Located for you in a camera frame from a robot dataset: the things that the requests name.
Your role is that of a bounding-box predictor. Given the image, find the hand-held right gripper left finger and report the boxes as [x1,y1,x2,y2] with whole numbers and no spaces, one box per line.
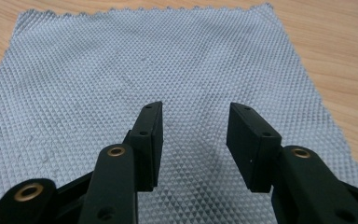
[77,101,164,224]

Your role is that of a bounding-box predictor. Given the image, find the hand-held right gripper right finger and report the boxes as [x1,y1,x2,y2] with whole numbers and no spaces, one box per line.
[226,102,358,224]

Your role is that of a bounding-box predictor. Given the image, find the grey textured cloth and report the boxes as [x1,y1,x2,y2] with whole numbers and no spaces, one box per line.
[0,3,358,224]

